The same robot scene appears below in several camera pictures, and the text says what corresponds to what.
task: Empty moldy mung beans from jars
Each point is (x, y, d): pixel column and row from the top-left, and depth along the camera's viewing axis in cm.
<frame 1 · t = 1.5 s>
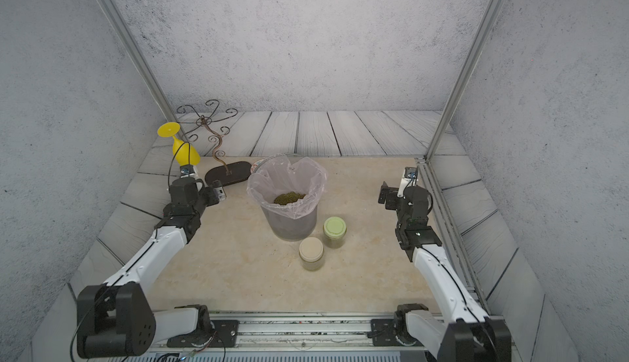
left hand: (212, 184, 86), fingers open
right hand: (399, 183, 80), fingers open
grey bin with plastic liner: (289, 187, 97), point 12 cm above the table
pile of green mung beans: (287, 197, 100), point 7 cm above the table
glass jar with beige lid: (311, 253, 81), point 11 cm above the table
glass jar with green lid: (334, 232, 86), point 11 cm above the table
yellow plastic goblet: (184, 154, 88), point 27 cm above the table
dark metal scroll stand: (232, 172, 116), point 2 cm above the table

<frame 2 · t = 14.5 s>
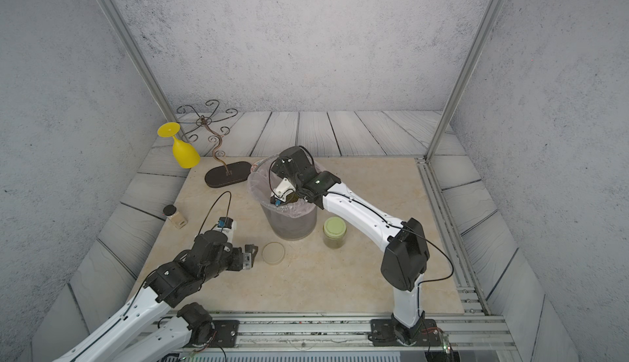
left hand: (249, 249, 77), fingers open
right hand: (288, 155, 79), fingers open
small black-capped spice bottle: (174, 216, 93), point 8 cm above the table
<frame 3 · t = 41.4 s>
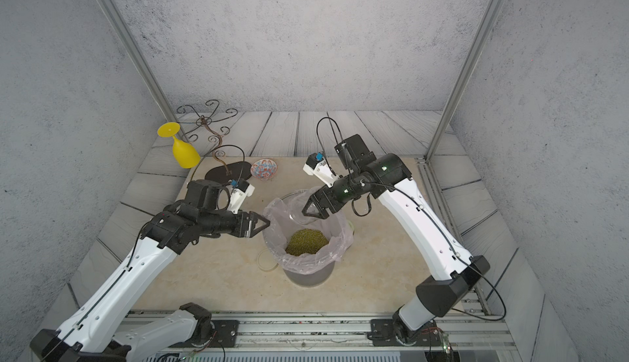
left hand: (265, 222, 69), fingers open
right hand: (314, 204, 65), fingers open
colourful patterned small bowl: (264, 169, 117), point 2 cm above the table
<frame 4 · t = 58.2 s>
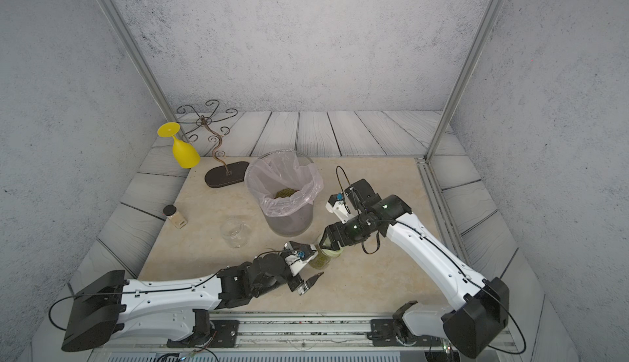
left hand: (316, 262, 73), fingers open
right hand: (332, 242, 71), fingers open
pile of green mung beans: (286, 192, 101), point 8 cm above the table
